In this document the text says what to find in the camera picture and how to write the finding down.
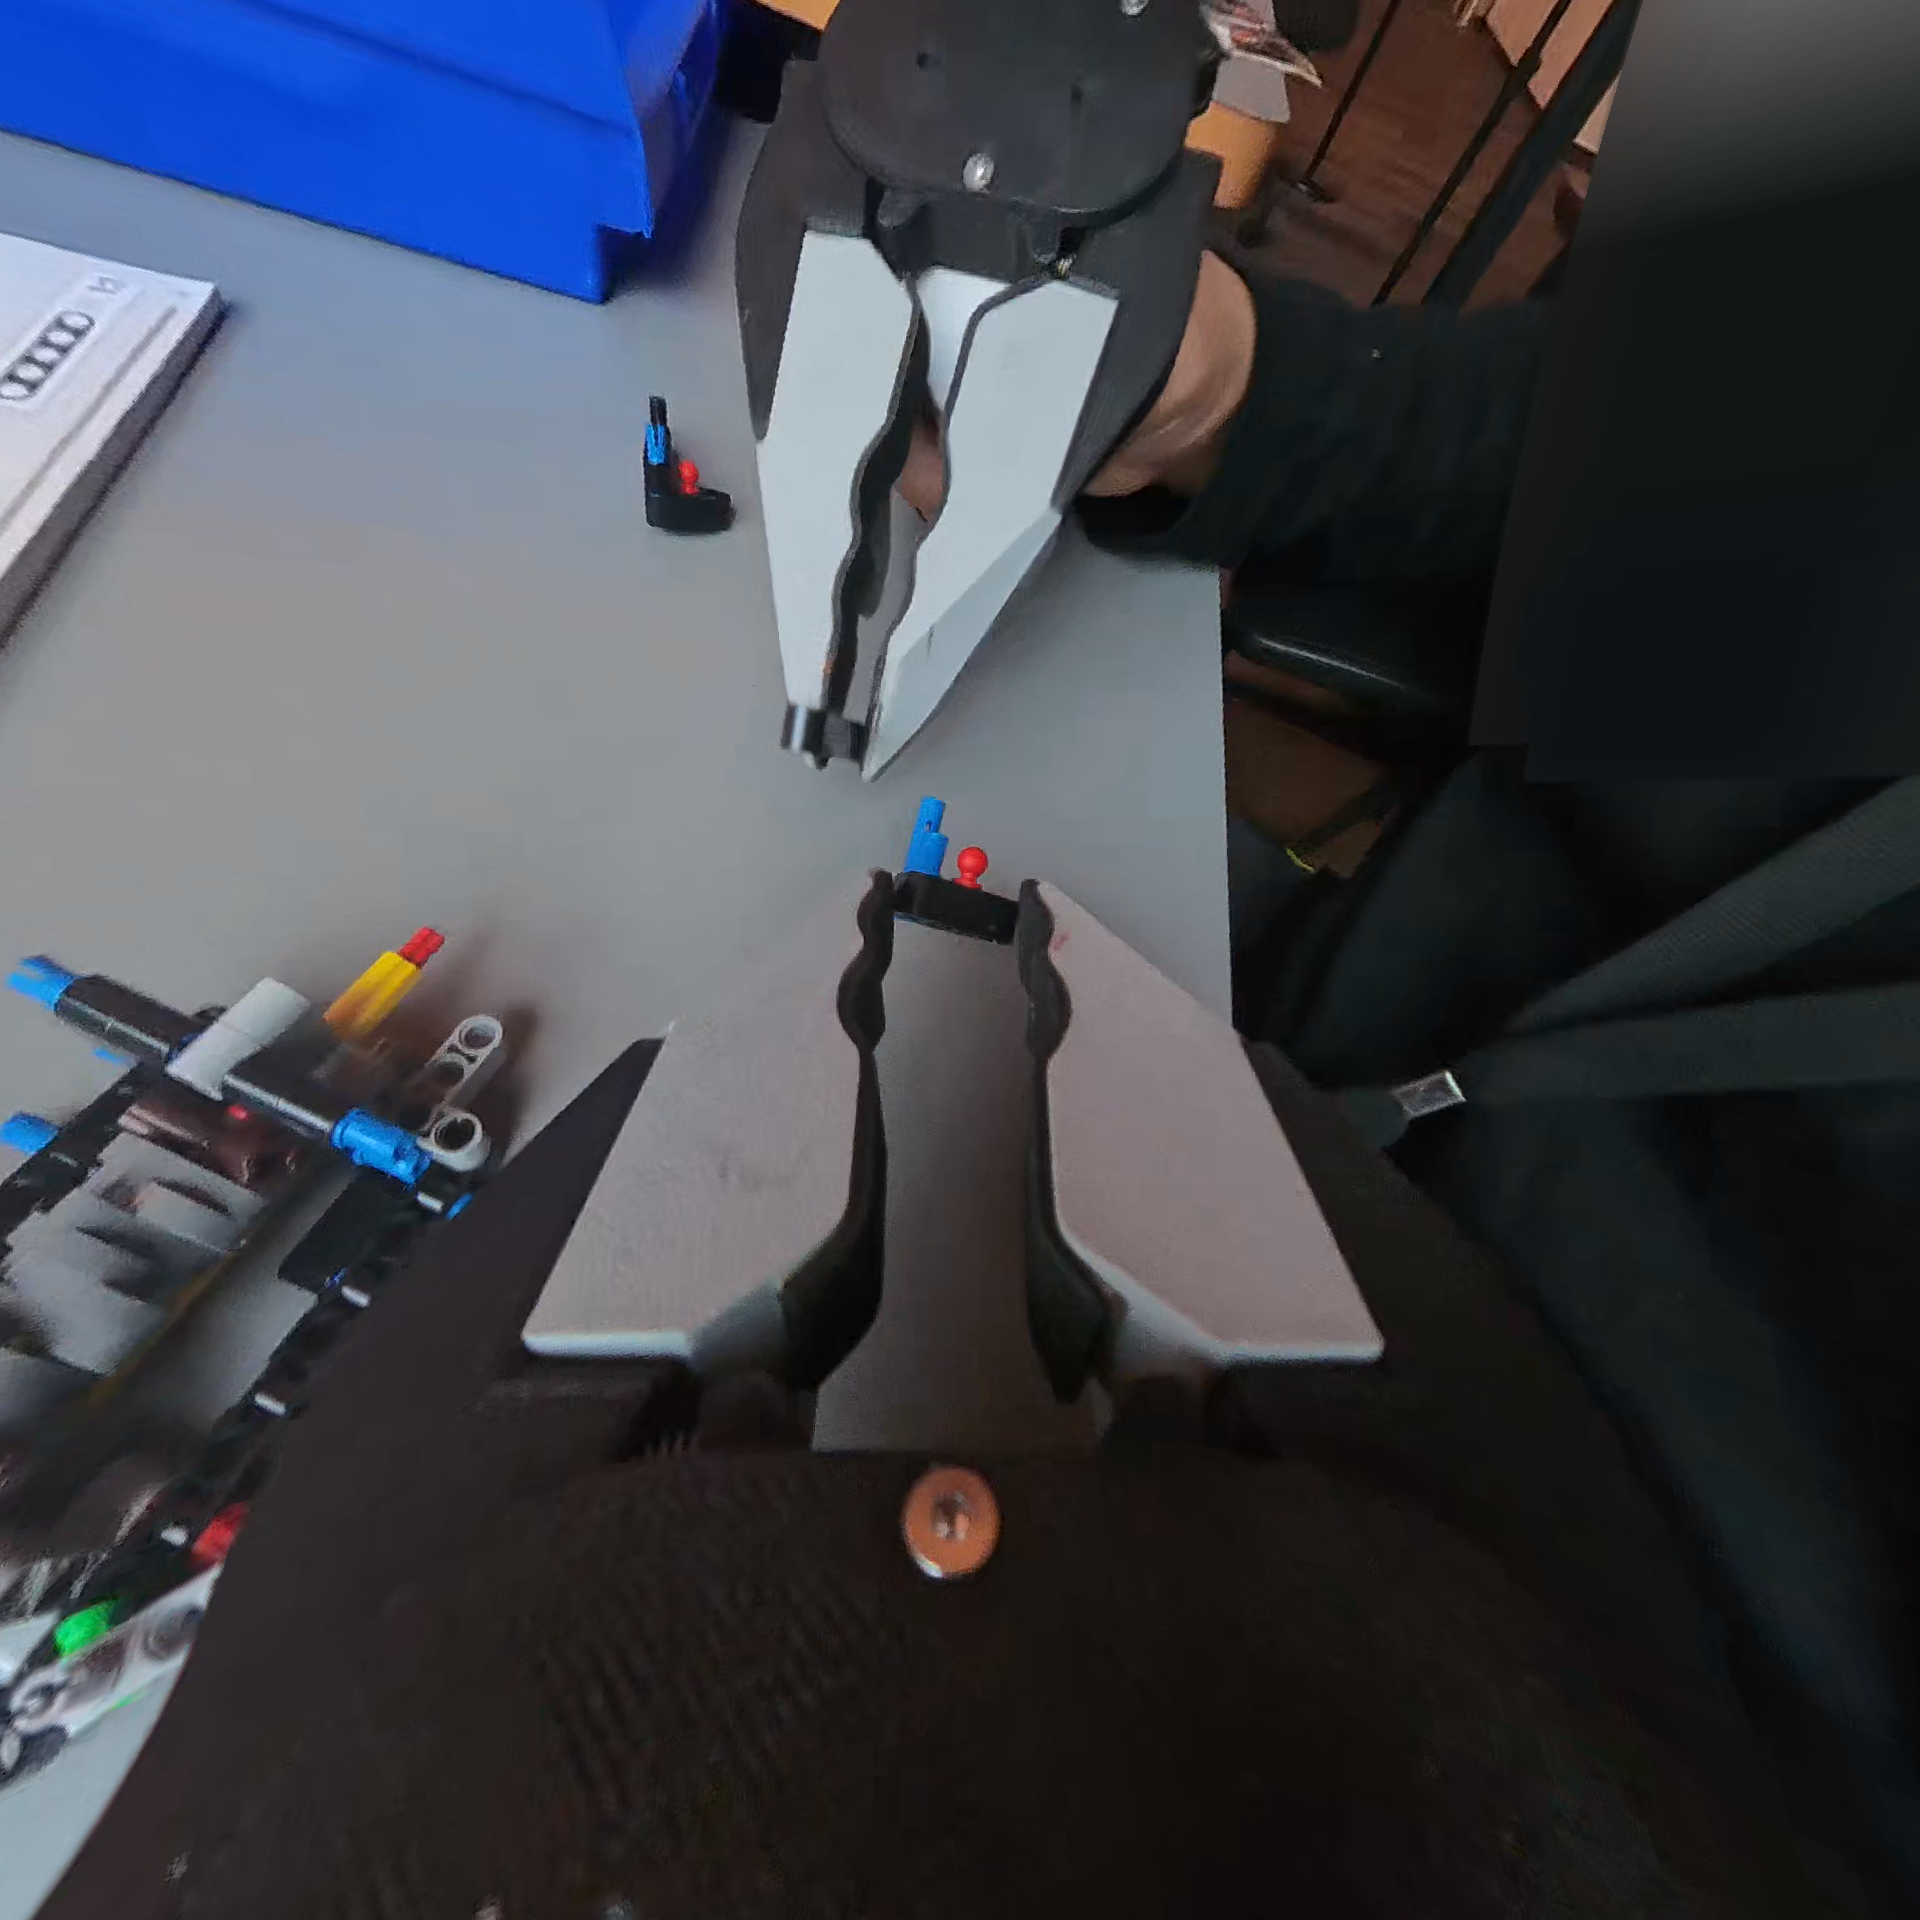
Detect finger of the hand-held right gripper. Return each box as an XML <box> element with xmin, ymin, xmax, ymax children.
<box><xmin>755</xmin><ymin>224</ymin><xmax>933</xmax><ymax>770</ymax></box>
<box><xmin>859</xmin><ymin>271</ymin><xmax>1123</xmax><ymax>785</ymax></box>

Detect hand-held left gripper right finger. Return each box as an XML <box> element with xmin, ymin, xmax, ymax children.
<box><xmin>1018</xmin><ymin>878</ymin><xmax>1386</xmax><ymax>1408</ymax></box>

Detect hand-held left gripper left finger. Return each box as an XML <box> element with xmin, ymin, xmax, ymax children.
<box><xmin>522</xmin><ymin>872</ymin><xmax>898</xmax><ymax>1394</ymax></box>

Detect small black piece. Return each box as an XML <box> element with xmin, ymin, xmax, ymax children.
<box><xmin>645</xmin><ymin>393</ymin><xmax>737</xmax><ymax>535</ymax></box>

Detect black lego connector blue pins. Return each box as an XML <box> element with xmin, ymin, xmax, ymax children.
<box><xmin>891</xmin><ymin>798</ymin><xmax>1022</xmax><ymax>946</ymax></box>

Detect person's right forearm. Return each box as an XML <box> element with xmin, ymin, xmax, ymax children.
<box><xmin>1184</xmin><ymin>277</ymin><xmax>1547</xmax><ymax>573</ymax></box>

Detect lego chassis assembly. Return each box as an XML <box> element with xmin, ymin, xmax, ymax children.
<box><xmin>0</xmin><ymin>929</ymin><xmax>513</xmax><ymax>1787</ymax></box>

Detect lego instruction booklet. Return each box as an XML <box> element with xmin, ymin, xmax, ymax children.
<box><xmin>0</xmin><ymin>224</ymin><xmax>227</xmax><ymax>640</ymax></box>

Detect person's right hand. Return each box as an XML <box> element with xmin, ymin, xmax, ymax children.
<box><xmin>1085</xmin><ymin>258</ymin><xmax>1262</xmax><ymax>506</ymax></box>

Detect orange wooden board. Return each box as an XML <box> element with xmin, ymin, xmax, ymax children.
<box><xmin>1184</xmin><ymin>109</ymin><xmax>1279</xmax><ymax>213</ymax></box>

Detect black chair armrest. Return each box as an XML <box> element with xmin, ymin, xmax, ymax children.
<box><xmin>1224</xmin><ymin>622</ymin><xmax>1472</xmax><ymax>723</ymax></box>

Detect blue plastic storage bin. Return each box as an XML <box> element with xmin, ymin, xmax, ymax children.
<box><xmin>0</xmin><ymin>0</ymin><xmax>737</xmax><ymax>303</ymax></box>

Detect black strap with buckle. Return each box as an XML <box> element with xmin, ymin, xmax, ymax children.
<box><xmin>1343</xmin><ymin>781</ymin><xmax>1920</xmax><ymax>1150</ymax></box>

